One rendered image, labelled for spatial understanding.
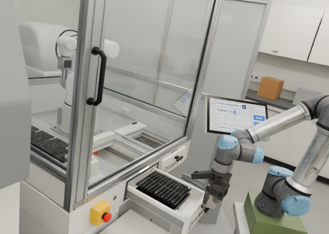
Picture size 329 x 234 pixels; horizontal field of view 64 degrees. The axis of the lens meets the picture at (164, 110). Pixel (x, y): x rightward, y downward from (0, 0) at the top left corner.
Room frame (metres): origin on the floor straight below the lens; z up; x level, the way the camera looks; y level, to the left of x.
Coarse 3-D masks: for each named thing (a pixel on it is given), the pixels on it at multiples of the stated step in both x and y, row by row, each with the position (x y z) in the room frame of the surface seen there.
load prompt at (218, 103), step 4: (216, 100) 2.03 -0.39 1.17; (220, 100) 2.04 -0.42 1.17; (216, 104) 2.01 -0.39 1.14; (220, 104) 2.02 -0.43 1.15; (224, 104) 2.03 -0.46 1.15; (228, 104) 2.04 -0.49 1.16; (232, 104) 2.05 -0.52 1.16; (236, 104) 2.06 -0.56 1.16; (240, 104) 2.07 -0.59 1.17; (244, 104) 2.08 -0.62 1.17; (236, 108) 2.04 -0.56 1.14; (240, 108) 2.04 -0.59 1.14; (244, 108) 2.05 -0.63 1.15; (248, 108) 2.06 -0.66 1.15
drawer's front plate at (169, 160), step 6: (180, 150) 1.52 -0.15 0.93; (168, 156) 1.41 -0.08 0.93; (174, 156) 1.45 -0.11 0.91; (180, 156) 1.53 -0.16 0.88; (162, 162) 1.34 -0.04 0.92; (168, 162) 1.39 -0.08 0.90; (174, 162) 1.47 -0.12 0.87; (180, 162) 1.55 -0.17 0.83; (162, 168) 1.34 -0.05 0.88; (168, 168) 1.41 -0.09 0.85
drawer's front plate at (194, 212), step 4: (200, 200) 1.04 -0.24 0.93; (196, 204) 1.00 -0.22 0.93; (200, 204) 1.01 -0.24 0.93; (192, 208) 0.97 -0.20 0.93; (196, 208) 0.97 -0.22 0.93; (200, 208) 1.02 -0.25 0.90; (188, 212) 0.93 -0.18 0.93; (192, 212) 0.94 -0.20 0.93; (196, 212) 0.98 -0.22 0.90; (200, 212) 1.04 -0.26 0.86; (188, 216) 0.91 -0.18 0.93; (192, 216) 0.95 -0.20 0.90; (196, 216) 1.00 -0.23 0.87; (200, 216) 1.06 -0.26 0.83; (188, 220) 0.91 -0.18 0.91; (192, 220) 0.96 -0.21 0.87; (196, 220) 1.01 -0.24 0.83; (184, 224) 0.92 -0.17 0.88; (188, 224) 0.92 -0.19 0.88; (184, 228) 0.91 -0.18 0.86; (188, 228) 0.94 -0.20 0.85; (184, 232) 0.91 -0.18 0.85
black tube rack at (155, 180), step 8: (152, 176) 1.20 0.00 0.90; (160, 176) 1.22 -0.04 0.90; (136, 184) 1.11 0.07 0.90; (144, 184) 1.12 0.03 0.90; (152, 184) 1.13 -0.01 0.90; (160, 184) 1.15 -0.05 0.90; (168, 184) 1.16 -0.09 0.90; (176, 184) 1.17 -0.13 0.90; (144, 192) 1.09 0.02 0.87; (152, 192) 1.11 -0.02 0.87; (160, 192) 1.08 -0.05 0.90; (168, 192) 1.10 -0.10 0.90; (176, 192) 1.10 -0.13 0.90; (160, 200) 1.06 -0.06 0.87; (168, 200) 1.03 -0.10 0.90; (184, 200) 1.11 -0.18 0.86; (176, 208) 1.04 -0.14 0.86
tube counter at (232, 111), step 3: (231, 111) 2.01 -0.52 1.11; (234, 111) 2.01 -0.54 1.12; (237, 111) 2.02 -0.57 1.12; (240, 111) 2.03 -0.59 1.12; (243, 111) 2.03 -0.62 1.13; (231, 114) 1.99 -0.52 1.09; (234, 114) 2.00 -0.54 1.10; (237, 114) 2.01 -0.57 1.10; (240, 114) 2.01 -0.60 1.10; (243, 114) 2.02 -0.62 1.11; (246, 114) 2.03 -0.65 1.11; (249, 114) 2.03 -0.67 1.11
